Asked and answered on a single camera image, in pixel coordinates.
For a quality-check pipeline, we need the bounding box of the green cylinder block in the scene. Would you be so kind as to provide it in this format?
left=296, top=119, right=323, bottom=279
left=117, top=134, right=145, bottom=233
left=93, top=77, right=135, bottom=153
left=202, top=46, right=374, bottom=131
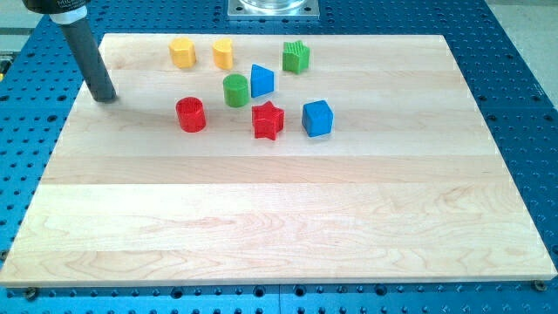
left=222, top=73, right=249, bottom=107

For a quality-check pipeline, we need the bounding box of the blue cube block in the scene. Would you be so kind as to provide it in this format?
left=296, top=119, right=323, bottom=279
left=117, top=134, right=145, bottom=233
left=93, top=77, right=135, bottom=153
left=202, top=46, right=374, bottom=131
left=302, top=100, right=334, bottom=137

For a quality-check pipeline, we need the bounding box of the green star block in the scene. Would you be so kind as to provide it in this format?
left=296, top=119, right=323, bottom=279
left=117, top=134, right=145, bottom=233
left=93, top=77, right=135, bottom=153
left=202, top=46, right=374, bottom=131
left=282, top=40, right=310, bottom=74

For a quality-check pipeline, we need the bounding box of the red star block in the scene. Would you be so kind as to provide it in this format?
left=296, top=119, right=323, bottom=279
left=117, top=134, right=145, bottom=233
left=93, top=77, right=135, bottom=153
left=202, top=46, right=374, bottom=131
left=251, top=101, right=284, bottom=140

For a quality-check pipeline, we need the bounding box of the blue triangle block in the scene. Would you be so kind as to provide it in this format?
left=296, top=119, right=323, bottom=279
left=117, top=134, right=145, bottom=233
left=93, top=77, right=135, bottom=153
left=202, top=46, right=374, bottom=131
left=250, top=64, right=275, bottom=98

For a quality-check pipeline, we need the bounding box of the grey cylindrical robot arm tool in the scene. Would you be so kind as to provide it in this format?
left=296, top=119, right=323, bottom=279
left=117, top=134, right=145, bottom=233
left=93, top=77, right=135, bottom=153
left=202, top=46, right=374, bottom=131
left=23, top=0, right=117, bottom=103

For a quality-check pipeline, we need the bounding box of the red cylinder block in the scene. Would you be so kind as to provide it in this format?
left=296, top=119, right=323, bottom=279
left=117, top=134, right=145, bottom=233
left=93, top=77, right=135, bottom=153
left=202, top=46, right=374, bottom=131
left=175, top=97, right=206, bottom=133

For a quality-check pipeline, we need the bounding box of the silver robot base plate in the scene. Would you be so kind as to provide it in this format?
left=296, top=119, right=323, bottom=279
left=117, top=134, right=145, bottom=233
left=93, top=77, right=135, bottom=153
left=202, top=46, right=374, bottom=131
left=226, top=0, right=320, bottom=21

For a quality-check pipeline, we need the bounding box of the yellow heart block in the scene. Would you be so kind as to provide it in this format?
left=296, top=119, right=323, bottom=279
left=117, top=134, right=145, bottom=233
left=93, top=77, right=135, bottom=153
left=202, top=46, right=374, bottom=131
left=212, top=38, right=234, bottom=70

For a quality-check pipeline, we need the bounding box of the yellow hexagon block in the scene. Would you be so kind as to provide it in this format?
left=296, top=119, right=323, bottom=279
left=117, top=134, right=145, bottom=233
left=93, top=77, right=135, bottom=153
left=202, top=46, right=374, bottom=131
left=168, top=37, right=197, bottom=69

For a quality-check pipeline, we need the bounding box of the light wooden board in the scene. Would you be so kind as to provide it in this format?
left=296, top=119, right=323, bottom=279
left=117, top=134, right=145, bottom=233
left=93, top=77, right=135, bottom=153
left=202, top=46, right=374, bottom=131
left=1, top=33, right=556, bottom=287

